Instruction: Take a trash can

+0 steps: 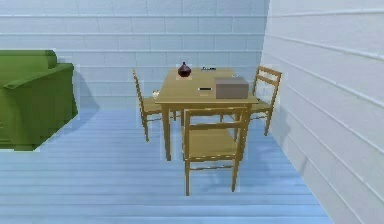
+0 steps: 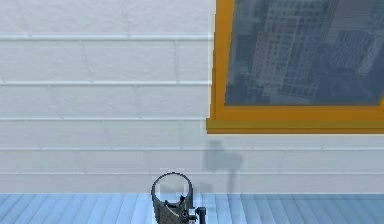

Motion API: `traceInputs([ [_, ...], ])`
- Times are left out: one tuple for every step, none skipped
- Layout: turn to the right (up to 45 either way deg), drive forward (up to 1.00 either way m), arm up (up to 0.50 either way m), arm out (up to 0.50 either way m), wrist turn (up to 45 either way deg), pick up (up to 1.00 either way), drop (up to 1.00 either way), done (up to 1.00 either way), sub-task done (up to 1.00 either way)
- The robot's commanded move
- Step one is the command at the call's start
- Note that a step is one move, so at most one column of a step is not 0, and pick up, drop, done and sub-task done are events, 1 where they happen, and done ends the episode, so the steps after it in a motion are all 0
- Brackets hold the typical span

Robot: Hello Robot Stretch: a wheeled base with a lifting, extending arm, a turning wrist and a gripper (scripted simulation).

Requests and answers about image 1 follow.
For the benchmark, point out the dark red vase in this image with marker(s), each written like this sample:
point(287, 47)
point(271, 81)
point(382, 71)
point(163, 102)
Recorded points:
point(184, 70)

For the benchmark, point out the wooden chair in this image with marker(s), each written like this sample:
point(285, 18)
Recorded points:
point(210, 141)
point(148, 105)
point(266, 88)

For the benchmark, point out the green sofa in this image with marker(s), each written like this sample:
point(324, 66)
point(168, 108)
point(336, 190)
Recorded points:
point(31, 100)

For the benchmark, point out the wooden dining table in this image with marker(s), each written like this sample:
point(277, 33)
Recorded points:
point(186, 90)

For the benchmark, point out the black remote control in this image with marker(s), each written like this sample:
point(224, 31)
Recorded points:
point(205, 89)
point(208, 69)

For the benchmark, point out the grey-brown box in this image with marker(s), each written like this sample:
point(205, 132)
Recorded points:
point(231, 88)

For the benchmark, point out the small pale object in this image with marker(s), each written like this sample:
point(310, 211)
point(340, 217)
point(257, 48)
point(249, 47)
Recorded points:
point(155, 94)

